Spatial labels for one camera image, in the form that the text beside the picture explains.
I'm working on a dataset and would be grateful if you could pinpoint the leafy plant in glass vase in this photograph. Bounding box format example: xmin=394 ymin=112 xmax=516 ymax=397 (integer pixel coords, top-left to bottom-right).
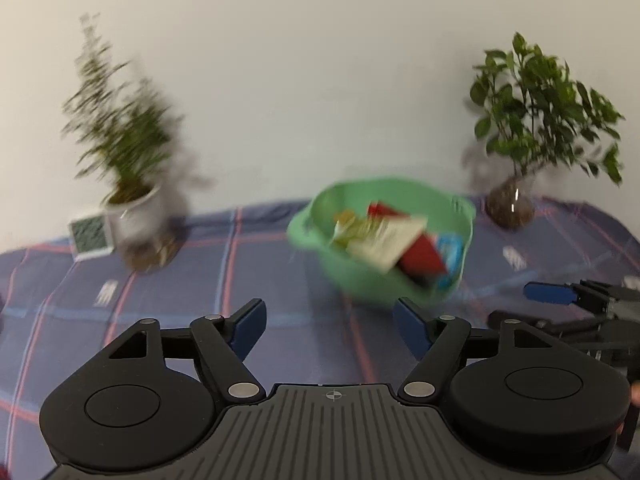
xmin=462 ymin=32 xmax=626 ymax=231

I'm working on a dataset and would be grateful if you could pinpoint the white digital clock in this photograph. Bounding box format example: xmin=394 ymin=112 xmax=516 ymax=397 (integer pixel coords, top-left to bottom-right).
xmin=67 ymin=212 xmax=115 ymax=262

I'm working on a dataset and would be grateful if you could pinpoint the yellow snack packet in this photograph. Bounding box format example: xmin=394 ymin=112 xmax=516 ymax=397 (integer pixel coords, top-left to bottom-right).
xmin=332 ymin=210 xmax=382 ymax=249

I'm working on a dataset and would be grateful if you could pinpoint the white and red patterned bag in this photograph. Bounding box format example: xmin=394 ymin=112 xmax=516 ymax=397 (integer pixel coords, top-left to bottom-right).
xmin=345 ymin=215 xmax=429 ymax=276

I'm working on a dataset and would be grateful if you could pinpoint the bright red snack packet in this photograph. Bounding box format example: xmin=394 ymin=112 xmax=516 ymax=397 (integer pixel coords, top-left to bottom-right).
xmin=397 ymin=234 xmax=450 ymax=281

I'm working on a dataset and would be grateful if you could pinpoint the thin plant in white pot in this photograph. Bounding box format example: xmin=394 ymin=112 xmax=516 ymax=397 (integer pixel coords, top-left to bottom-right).
xmin=61 ymin=12 xmax=202 ymax=274

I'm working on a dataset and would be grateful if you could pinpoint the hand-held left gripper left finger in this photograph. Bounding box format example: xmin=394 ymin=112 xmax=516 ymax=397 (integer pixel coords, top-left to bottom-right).
xmin=107 ymin=298 xmax=267 ymax=404

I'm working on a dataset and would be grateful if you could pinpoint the small white cloth label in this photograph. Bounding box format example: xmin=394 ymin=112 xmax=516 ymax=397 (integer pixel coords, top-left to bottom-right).
xmin=501 ymin=245 xmax=527 ymax=272
xmin=94 ymin=280 xmax=120 ymax=307

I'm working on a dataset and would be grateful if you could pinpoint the light blue snack packet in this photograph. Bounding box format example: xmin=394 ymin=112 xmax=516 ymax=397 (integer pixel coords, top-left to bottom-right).
xmin=434 ymin=233 xmax=464 ymax=287

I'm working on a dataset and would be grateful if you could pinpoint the blue plaid tablecloth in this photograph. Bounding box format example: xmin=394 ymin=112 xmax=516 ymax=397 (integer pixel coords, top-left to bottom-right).
xmin=0 ymin=195 xmax=640 ymax=480

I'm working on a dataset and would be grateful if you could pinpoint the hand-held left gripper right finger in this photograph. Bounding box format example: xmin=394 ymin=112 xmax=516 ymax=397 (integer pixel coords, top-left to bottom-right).
xmin=392 ymin=297 xmax=557 ymax=404

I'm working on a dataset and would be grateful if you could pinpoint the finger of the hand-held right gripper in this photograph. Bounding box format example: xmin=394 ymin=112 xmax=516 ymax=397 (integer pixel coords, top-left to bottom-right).
xmin=487 ymin=310 xmax=606 ymax=343
xmin=524 ymin=280 xmax=640 ymax=307

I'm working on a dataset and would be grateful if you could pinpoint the green plastic basin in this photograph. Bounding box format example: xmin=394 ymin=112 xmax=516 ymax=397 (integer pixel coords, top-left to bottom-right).
xmin=287 ymin=176 xmax=477 ymax=309

